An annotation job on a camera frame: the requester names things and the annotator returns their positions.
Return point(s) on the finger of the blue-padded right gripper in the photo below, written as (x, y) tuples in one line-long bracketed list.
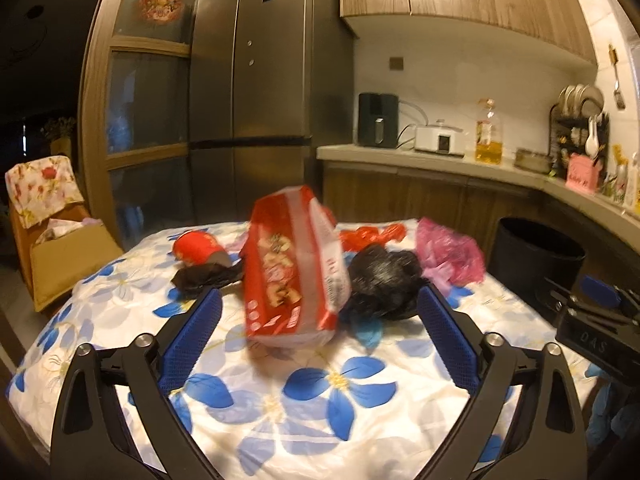
[(604, 295)]

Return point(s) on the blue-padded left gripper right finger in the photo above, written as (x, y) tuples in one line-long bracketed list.
[(546, 437)]

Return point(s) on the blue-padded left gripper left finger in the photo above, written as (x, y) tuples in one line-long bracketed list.
[(90, 437)]

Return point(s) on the pink plastic bag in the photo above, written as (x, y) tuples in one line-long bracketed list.
[(448, 258)]

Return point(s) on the red white snack package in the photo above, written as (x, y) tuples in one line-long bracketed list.
[(295, 278)]

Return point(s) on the black plastic bag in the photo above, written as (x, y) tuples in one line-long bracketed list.
[(385, 285), (191, 281)]

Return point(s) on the blue disposable glove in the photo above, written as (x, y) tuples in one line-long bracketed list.
[(367, 331)]

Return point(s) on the black trash bin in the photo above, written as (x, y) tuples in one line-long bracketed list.
[(526, 254)]

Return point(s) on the flat black plastic bag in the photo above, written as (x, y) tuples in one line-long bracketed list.
[(191, 281)]

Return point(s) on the pink utensil box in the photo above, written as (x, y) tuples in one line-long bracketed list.
[(583, 174)]

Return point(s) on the red paper cup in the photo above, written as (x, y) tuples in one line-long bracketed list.
[(195, 248)]

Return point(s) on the cardboard box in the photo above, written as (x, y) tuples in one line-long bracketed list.
[(65, 253)]

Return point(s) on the white rice spoon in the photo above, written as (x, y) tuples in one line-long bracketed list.
[(592, 142)]

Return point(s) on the steel bowl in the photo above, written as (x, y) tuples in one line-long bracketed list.
[(530, 161)]

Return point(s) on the black dish rack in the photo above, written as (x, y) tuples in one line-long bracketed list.
[(569, 127)]

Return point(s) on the cooking oil bottle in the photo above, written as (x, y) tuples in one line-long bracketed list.
[(488, 134)]

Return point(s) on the floral cloth on chair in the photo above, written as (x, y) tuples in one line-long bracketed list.
[(41, 188)]

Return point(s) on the white slow cooker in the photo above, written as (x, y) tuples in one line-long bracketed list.
[(439, 138)]

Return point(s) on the red plastic bag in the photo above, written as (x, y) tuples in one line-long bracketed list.
[(357, 240)]

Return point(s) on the wooden lower cabinets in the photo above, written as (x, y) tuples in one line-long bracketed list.
[(366, 193)]

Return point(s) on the wooden glass-panel door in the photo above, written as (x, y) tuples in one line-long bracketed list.
[(133, 120)]

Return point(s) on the black air fryer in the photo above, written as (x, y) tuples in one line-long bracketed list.
[(378, 120)]

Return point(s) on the dark steel refrigerator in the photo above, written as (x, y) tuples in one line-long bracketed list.
[(271, 82)]

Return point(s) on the red round door decoration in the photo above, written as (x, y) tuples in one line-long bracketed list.
[(161, 11)]

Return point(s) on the dark wall socket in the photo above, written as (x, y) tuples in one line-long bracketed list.
[(396, 63)]

